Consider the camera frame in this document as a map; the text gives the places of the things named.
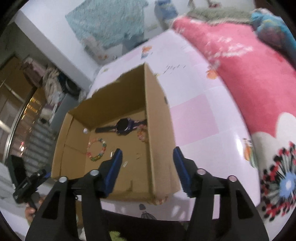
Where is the blue patterned blanket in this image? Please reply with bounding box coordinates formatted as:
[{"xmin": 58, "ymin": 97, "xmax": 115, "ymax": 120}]
[{"xmin": 250, "ymin": 8, "xmax": 295, "ymax": 63}]

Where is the black purple smartwatch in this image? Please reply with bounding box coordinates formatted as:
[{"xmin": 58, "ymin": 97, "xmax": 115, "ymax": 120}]
[{"xmin": 95, "ymin": 118, "xmax": 147, "ymax": 135}]

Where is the teal patterned wall cloth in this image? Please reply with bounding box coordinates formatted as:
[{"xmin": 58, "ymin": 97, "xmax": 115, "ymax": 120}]
[{"xmin": 65, "ymin": 1, "xmax": 148, "ymax": 49}]

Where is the grey metal cabinet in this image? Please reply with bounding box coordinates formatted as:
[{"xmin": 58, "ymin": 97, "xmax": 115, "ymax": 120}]
[{"xmin": 50, "ymin": 94, "xmax": 79, "ymax": 133}]

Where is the pink floral blanket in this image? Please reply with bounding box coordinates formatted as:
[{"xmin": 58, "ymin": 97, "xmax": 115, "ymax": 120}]
[{"xmin": 172, "ymin": 16, "xmax": 295, "ymax": 239}]

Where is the brown cardboard box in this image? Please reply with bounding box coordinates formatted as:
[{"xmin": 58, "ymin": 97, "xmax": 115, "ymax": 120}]
[{"xmin": 51, "ymin": 64, "xmax": 181, "ymax": 201}]

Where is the person's left hand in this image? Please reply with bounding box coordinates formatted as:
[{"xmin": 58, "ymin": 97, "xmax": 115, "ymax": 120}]
[{"xmin": 25, "ymin": 196, "xmax": 44, "ymax": 219}]

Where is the grey green pillow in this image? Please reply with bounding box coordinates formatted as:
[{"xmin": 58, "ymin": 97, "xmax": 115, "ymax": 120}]
[{"xmin": 187, "ymin": 8, "xmax": 251, "ymax": 25}]

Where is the orange bead bracelet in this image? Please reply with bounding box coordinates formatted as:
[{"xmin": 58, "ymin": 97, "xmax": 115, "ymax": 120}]
[{"xmin": 136, "ymin": 124, "xmax": 149, "ymax": 142}]

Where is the blue water jug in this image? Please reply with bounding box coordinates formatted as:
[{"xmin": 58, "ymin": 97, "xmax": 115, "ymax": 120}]
[{"xmin": 154, "ymin": 0, "xmax": 179, "ymax": 31}]

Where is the pile of clothes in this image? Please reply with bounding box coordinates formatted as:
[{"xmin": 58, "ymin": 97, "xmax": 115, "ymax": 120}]
[{"xmin": 42, "ymin": 67, "xmax": 64, "ymax": 106}]

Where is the multicolour bead necklace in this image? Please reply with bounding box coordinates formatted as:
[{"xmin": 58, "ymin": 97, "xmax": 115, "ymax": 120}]
[{"xmin": 86, "ymin": 138, "xmax": 107, "ymax": 162}]

